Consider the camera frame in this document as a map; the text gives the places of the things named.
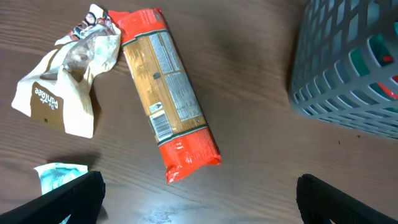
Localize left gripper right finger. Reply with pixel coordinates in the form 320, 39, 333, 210
296, 174, 397, 224

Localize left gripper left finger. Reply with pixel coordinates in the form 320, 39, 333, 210
1, 171, 106, 224

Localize teal white sachet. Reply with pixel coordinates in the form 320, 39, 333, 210
33, 162, 89, 224

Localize orange biscuit pack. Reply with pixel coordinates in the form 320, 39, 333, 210
108, 8, 221, 184

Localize green Nescafe coffee bag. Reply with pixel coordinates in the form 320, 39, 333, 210
348, 24, 397, 113

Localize cream brown paper bag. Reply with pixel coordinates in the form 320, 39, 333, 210
12, 4, 121, 138

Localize grey plastic basket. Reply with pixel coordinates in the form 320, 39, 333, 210
288, 0, 397, 139

